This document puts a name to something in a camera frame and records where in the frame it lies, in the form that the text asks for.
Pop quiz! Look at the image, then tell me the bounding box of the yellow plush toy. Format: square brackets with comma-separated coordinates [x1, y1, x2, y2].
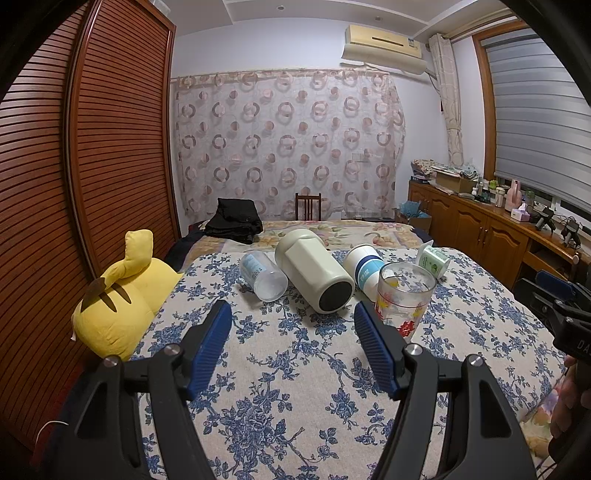
[71, 229, 185, 363]

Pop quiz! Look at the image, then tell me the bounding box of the wooden chair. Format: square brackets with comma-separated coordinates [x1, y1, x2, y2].
[295, 193, 322, 222]

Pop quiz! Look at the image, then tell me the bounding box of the wooden sideboard cabinet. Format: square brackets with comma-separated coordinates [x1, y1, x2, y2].
[407, 179, 583, 296]

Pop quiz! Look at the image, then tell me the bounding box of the tied beige curtain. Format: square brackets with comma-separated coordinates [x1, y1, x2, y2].
[427, 33, 465, 169]

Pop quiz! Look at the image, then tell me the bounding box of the clear printed glass cup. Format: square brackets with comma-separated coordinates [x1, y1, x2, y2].
[376, 263, 437, 344]

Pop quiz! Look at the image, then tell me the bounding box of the cardboard box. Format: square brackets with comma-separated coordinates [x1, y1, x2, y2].
[431, 171, 476, 193]

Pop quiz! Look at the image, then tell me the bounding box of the box with blue paper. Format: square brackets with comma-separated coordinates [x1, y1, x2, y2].
[394, 200, 432, 234]

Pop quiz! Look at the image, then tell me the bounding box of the white cable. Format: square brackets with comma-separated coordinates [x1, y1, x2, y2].
[37, 420, 70, 444]

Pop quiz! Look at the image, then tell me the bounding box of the floral bed sheet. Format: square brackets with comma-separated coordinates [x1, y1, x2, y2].
[185, 219, 435, 260]

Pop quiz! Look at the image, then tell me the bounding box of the sheer circle pattern curtain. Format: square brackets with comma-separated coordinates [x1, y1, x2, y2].
[171, 69, 407, 222]

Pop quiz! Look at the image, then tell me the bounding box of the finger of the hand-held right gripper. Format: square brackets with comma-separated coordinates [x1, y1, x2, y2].
[513, 270, 583, 324]

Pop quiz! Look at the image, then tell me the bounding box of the wooden slatted wardrobe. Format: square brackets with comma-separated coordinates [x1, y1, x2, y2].
[0, 0, 182, 444]

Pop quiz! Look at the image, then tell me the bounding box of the black folded clothing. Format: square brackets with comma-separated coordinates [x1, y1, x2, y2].
[204, 198, 264, 245]

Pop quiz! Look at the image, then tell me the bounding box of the person's right hand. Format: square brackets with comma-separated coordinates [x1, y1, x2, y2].
[549, 355, 591, 439]

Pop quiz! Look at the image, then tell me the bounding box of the clear plastic cup blue label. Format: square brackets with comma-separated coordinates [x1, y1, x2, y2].
[239, 250, 289, 303]

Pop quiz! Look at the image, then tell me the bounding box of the pile of patterned cloth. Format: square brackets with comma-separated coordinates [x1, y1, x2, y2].
[411, 159, 478, 181]

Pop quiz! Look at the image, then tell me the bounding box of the white cup blue band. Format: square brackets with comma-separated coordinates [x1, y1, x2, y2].
[342, 244, 386, 304]

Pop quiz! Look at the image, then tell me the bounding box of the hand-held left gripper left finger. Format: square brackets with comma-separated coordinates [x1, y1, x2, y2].
[44, 300, 233, 480]

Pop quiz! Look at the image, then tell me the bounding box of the cream insulated cup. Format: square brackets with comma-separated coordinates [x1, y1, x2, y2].
[274, 229, 355, 315]

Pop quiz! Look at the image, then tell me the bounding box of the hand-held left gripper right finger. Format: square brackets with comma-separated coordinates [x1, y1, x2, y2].
[353, 302, 539, 480]

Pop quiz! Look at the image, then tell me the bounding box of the green white paper cup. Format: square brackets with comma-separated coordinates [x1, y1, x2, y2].
[414, 244, 451, 283]

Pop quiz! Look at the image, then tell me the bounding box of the grey window blind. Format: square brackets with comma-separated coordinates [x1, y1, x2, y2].
[480, 23, 591, 208]

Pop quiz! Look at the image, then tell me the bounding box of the blue floral blanket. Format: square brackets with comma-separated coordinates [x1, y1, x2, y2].
[129, 249, 568, 480]

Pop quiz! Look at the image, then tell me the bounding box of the wall air conditioner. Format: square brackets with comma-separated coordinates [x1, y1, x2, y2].
[341, 24, 428, 75]

